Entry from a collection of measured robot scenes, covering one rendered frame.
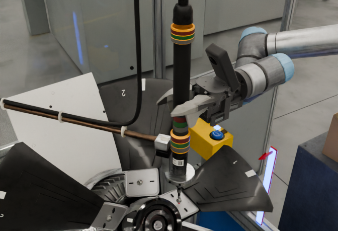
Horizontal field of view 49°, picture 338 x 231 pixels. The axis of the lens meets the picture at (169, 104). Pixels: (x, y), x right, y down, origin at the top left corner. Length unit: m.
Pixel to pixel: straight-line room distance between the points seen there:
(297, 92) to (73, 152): 2.99
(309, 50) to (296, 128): 2.35
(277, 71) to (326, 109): 2.77
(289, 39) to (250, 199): 0.43
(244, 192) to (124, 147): 0.34
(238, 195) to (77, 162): 0.45
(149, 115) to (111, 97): 0.11
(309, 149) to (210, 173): 0.55
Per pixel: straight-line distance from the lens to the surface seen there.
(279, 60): 0.91
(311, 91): 3.89
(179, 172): 0.85
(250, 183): 1.06
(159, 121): 0.90
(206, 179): 1.01
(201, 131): 1.35
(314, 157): 1.45
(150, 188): 0.89
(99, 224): 0.90
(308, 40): 1.00
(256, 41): 1.03
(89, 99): 1.12
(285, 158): 2.98
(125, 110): 0.93
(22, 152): 0.78
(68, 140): 1.08
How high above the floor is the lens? 1.89
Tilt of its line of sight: 33 degrees down
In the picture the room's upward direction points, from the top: straight up
